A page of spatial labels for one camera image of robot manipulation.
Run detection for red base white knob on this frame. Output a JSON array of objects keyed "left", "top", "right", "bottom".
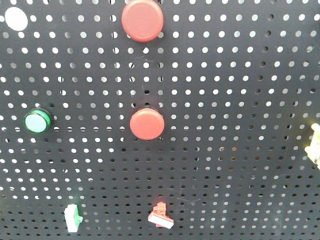
[{"left": 147, "top": 202, "right": 174, "bottom": 229}]

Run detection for green base white knob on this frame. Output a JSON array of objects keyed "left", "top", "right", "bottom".
[{"left": 64, "top": 204, "right": 83, "bottom": 233}]

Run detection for lower red round button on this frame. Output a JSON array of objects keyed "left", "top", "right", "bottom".
[{"left": 129, "top": 108, "right": 165, "bottom": 140}]

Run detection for red round button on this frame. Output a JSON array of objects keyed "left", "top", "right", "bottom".
[
  {"left": 129, "top": 108, "right": 165, "bottom": 140},
  {"left": 121, "top": 0, "right": 164, "bottom": 43}
]

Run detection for black perforated pegboard panel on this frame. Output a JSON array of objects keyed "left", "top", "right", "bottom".
[{"left": 0, "top": 0, "right": 320, "bottom": 240}]

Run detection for upper red round button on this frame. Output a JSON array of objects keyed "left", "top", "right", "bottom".
[{"left": 121, "top": 0, "right": 164, "bottom": 43}]

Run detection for green round button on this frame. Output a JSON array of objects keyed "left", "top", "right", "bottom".
[{"left": 23, "top": 107, "right": 53, "bottom": 134}]

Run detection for yellow lever switch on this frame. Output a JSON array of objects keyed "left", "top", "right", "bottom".
[{"left": 304, "top": 123, "right": 320, "bottom": 169}]

